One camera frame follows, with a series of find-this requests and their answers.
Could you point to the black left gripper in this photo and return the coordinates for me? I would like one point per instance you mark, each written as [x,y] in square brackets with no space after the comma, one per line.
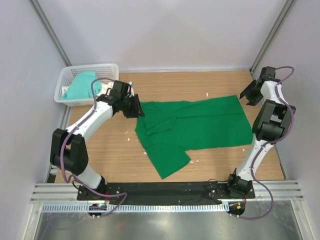
[137,111]

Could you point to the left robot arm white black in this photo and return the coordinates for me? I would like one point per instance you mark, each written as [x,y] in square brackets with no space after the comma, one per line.
[69,146]

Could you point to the white t shirt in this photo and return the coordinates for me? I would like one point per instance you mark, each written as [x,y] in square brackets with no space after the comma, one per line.
[106,86]

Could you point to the white plastic basket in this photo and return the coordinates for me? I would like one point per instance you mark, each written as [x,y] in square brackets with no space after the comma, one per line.
[104,72]

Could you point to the teal t shirt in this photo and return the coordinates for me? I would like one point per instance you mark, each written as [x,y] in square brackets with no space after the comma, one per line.
[83,86]

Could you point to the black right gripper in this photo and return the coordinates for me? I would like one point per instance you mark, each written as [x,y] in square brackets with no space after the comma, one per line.
[253,101]

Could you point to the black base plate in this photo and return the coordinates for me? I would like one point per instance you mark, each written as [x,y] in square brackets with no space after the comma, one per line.
[175,193]

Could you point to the aluminium frame rail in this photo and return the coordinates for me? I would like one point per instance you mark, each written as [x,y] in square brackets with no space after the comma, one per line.
[277,190]

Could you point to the white slotted cable duct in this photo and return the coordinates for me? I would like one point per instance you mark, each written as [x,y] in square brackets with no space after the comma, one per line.
[100,208]

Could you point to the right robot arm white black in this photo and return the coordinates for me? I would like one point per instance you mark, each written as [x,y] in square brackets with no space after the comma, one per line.
[273,124]

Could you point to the green t shirt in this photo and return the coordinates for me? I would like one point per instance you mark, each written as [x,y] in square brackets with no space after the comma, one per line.
[169,129]

